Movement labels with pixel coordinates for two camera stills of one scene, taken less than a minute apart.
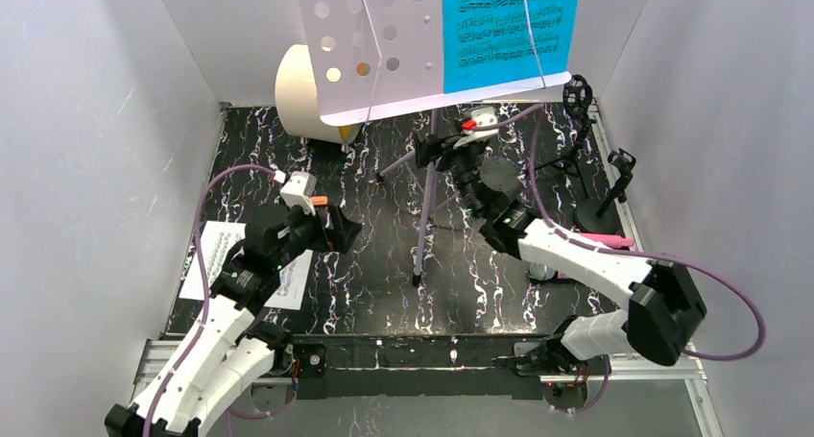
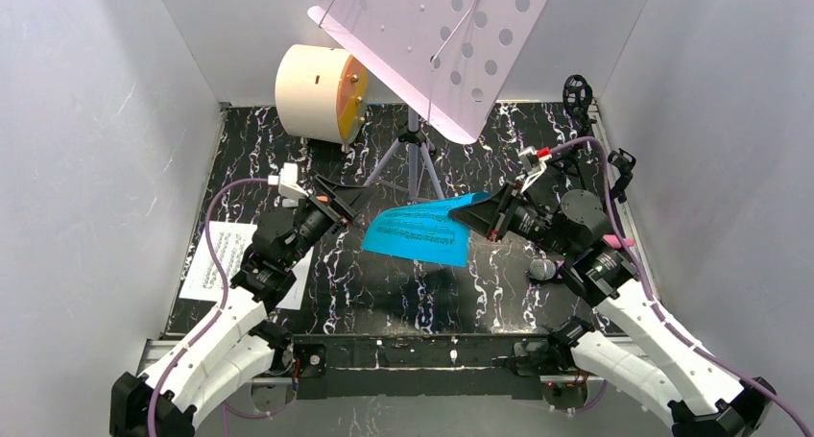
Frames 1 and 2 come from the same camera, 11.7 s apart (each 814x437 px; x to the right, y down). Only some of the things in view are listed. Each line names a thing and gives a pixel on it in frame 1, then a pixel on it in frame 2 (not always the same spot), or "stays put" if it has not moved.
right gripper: [436, 149] → [504, 210]
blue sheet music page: [486, 36] → [424, 229]
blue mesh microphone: [540, 273] stays put
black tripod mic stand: [577, 99] stays put
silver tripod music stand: [375, 46] → [448, 47]
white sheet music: [218, 239] stays put
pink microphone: [610, 241] stays put
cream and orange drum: [298, 100] stays put
